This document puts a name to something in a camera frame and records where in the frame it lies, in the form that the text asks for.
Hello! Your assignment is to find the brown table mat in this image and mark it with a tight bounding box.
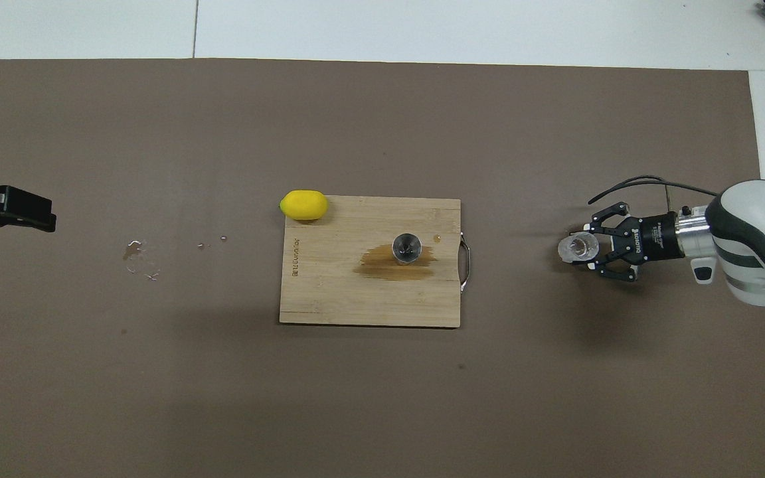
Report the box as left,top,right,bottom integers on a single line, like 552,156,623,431
0,58,765,478

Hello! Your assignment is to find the steel double jigger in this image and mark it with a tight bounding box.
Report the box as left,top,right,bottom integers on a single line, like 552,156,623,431
392,232,421,264

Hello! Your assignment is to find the clear glass cup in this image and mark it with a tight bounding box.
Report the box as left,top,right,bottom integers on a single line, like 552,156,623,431
557,232,601,262

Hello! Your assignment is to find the yellow lemon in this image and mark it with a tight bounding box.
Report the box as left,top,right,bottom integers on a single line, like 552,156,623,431
280,190,329,222

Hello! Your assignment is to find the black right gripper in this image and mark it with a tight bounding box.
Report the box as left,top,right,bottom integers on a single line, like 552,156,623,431
585,202,681,283

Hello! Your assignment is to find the bamboo cutting board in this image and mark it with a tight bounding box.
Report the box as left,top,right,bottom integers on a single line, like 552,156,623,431
280,195,471,329

